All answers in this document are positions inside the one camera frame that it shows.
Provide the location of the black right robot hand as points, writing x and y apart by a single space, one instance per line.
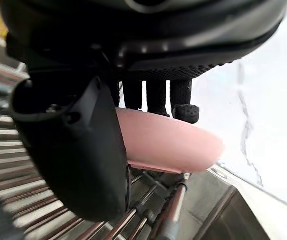
78 140

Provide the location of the pink cup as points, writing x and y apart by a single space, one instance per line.
168 142

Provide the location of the stainless steel sink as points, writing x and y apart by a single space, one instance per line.
221 207

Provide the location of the steel roll-up drying rack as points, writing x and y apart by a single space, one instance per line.
16 175

